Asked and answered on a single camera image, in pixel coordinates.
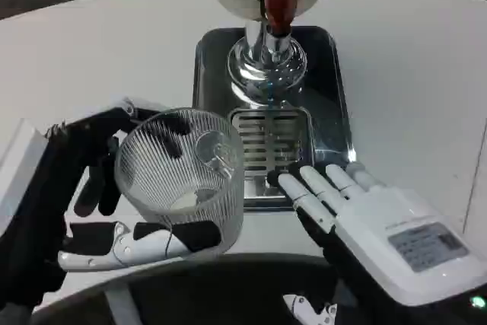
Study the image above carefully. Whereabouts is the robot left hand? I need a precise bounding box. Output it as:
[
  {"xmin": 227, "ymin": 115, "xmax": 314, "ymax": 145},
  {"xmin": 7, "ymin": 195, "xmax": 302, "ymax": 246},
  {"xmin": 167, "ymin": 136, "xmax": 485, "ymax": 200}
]
[{"xmin": 0, "ymin": 96, "xmax": 222, "ymax": 313}]

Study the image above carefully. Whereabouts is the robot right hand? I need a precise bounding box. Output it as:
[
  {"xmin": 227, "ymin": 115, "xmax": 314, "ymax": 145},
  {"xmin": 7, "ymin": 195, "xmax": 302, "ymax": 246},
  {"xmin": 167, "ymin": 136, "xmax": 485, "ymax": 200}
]
[{"xmin": 267, "ymin": 161, "xmax": 487, "ymax": 325}]

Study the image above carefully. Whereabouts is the clear ribbed glass cup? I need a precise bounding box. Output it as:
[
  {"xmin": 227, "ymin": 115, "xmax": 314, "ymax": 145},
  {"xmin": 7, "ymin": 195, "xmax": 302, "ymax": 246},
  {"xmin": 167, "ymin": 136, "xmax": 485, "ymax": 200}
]
[{"xmin": 113, "ymin": 107, "xmax": 245, "ymax": 256}]

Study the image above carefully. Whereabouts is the slotted steel drain grid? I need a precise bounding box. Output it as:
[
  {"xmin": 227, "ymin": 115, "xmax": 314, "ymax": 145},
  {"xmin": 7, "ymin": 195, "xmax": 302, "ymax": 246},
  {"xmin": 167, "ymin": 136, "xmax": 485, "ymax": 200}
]
[{"xmin": 228, "ymin": 107, "xmax": 311, "ymax": 174}]

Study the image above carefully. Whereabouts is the steel drip tray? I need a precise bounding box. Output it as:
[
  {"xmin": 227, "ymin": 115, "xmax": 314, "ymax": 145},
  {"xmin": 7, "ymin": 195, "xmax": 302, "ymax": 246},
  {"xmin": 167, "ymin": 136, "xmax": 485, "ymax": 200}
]
[{"xmin": 192, "ymin": 26, "xmax": 358, "ymax": 212}]

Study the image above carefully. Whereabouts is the grey black robot torso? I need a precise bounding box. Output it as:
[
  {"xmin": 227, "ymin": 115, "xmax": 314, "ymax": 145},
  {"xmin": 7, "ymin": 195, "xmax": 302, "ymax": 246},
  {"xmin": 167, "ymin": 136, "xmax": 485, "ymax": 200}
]
[{"xmin": 30, "ymin": 251, "xmax": 343, "ymax": 325}]

